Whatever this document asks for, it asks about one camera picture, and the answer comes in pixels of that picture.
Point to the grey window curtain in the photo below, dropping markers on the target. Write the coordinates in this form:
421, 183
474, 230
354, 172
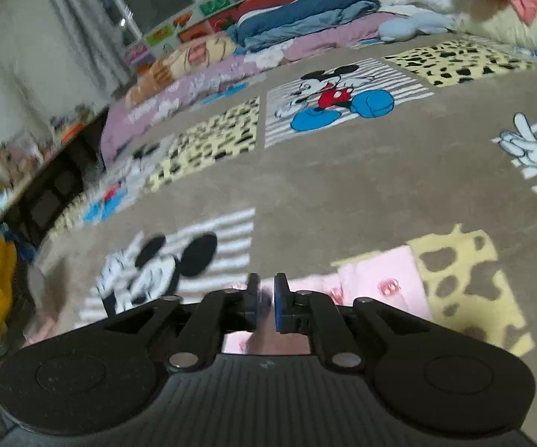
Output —
95, 42

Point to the purple floral bedsheet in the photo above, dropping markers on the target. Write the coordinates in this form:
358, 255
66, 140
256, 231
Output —
126, 119

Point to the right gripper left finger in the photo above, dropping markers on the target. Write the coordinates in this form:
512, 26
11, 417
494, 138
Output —
219, 313

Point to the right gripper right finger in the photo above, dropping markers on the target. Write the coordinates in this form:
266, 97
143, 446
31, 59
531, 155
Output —
317, 317

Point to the blue folded duvet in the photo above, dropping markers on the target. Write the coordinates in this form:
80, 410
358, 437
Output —
263, 28

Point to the orange cartoon pillow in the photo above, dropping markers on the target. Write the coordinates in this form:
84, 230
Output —
170, 67

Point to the pink fox print garment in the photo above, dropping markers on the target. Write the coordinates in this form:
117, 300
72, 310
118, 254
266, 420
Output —
390, 277

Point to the brown Mickey Mouse blanket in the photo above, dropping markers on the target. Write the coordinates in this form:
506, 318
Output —
431, 144

